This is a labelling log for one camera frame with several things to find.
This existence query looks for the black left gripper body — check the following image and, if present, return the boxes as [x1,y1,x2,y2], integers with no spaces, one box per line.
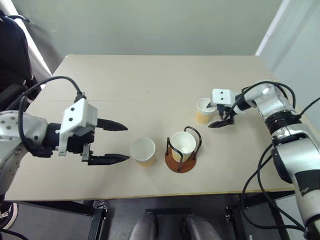
[66,126,96,166]

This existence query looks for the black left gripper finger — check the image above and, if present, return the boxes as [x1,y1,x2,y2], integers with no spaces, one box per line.
[96,118,129,132]
[87,153,131,167]

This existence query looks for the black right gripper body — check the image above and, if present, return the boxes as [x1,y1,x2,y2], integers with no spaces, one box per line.
[216,103,236,125]

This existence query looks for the white and tan paper cup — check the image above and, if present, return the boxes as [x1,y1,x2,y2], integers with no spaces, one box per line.
[170,131,197,164]
[129,137,157,168]
[195,97,216,125]

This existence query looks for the dark grey rounded shape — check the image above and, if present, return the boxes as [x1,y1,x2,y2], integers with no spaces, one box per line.
[128,211,158,240]
[185,214,222,240]

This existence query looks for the black chair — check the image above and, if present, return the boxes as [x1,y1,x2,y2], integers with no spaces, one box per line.
[0,9,35,111]

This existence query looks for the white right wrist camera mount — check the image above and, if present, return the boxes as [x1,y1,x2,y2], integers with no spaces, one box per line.
[211,88,240,109]

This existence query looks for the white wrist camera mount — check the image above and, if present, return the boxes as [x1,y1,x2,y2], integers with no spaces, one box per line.
[211,88,240,109]
[58,97,99,157]

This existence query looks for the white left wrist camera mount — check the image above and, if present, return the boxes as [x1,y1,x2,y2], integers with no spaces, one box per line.
[58,97,99,157]

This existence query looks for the black wire cup holder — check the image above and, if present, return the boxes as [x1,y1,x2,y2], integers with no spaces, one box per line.
[164,126,203,174]

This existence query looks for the long black right arm cable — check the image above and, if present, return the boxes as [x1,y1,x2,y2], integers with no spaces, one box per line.
[240,96,320,234]

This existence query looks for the black metal table frame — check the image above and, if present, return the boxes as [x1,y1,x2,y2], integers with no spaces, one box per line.
[14,189,296,240]

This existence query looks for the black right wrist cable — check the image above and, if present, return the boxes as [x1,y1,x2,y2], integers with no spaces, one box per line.
[230,80,298,119]

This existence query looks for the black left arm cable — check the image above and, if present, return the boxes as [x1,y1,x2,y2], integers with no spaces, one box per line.
[18,75,87,151]

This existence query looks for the black floor cable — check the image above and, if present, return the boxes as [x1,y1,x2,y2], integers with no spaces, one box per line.
[0,228,30,240]

